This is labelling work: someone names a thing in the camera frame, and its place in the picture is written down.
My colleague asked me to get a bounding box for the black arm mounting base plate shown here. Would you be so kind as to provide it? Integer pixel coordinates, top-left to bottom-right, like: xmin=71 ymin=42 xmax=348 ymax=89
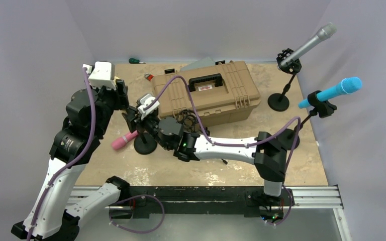
xmin=108 ymin=186 xmax=295 ymax=221

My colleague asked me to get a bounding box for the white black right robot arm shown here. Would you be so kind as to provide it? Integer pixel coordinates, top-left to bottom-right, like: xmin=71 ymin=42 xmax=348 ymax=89
xmin=122 ymin=106 xmax=287 ymax=204

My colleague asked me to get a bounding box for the black clip stand for blue microphone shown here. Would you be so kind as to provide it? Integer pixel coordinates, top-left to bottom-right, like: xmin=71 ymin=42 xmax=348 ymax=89
xmin=277 ymin=90 xmax=337 ymax=150

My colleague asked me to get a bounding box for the red small tool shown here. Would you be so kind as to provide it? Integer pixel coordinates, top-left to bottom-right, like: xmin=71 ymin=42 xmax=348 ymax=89
xmin=144 ymin=73 xmax=154 ymax=81

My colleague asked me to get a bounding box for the grey flat sheet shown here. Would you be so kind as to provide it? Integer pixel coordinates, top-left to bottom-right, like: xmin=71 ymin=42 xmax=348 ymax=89
xmin=180 ymin=57 xmax=215 ymax=72

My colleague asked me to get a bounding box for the black stand for cream microphone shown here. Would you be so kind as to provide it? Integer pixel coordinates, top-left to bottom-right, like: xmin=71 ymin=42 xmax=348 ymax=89
xmin=134 ymin=132 xmax=157 ymax=155

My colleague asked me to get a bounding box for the silver microphone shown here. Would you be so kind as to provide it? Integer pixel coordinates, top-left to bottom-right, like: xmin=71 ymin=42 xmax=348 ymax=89
xmin=281 ymin=23 xmax=337 ymax=67

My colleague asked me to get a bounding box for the pink microphone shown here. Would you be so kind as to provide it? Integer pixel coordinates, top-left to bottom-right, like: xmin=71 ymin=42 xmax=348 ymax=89
xmin=111 ymin=131 xmax=138 ymax=151

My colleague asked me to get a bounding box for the black shock mount round-base stand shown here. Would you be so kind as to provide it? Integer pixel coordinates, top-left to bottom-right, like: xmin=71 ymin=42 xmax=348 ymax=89
xmin=267 ymin=48 xmax=303 ymax=112

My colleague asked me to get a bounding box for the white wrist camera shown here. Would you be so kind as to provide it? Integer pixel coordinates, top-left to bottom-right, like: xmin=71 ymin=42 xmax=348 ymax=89
xmin=137 ymin=93 xmax=160 ymax=120
xmin=82 ymin=61 xmax=117 ymax=90

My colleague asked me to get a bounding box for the green screwdriver handle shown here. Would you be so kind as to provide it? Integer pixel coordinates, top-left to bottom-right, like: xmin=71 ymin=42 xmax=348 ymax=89
xmin=128 ymin=58 xmax=145 ymax=64

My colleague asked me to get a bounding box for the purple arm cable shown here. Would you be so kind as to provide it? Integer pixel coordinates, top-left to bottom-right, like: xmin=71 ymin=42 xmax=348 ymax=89
xmin=144 ymin=75 xmax=302 ymax=227
xmin=26 ymin=66 xmax=165 ymax=241

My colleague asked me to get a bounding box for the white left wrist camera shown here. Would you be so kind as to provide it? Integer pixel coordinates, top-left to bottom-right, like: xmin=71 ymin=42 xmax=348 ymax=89
xmin=82 ymin=61 xmax=117 ymax=90

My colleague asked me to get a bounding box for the blue microphone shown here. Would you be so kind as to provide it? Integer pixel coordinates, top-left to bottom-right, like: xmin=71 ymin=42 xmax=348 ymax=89
xmin=298 ymin=77 xmax=362 ymax=108

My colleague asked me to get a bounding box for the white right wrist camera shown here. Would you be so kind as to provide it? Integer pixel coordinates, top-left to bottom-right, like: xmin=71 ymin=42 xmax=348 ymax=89
xmin=137 ymin=93 xmax=160 ymax=120

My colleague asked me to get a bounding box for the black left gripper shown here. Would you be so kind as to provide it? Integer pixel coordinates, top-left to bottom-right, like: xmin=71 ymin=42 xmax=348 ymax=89
xmin=86 ymin=76 xmax=127 ymax=137

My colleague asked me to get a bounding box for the black tripod shock mount stand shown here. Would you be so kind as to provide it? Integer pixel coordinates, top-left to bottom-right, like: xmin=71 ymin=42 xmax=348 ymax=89
xmin=174 ymin=109 xmax=210 ymax=162

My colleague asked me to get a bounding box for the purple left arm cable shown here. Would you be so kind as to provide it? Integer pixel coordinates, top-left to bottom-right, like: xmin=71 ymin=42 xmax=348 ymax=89
xmin=26 ymin=66 xmax=165 ymax=241

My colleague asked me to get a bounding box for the tan plastic tool case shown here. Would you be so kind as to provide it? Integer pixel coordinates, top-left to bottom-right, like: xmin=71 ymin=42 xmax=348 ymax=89
xmin=151 ymin=61 xmax=261 ymax=127

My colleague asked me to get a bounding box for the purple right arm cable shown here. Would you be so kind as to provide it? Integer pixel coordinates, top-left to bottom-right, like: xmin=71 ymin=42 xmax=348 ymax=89
xmin=144 ymin=75 xmax=302 ymax=227

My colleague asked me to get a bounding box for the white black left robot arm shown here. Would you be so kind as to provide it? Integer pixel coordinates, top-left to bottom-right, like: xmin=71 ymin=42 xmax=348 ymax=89
xmin=11 ymin=80 xmax=130 ymax=240

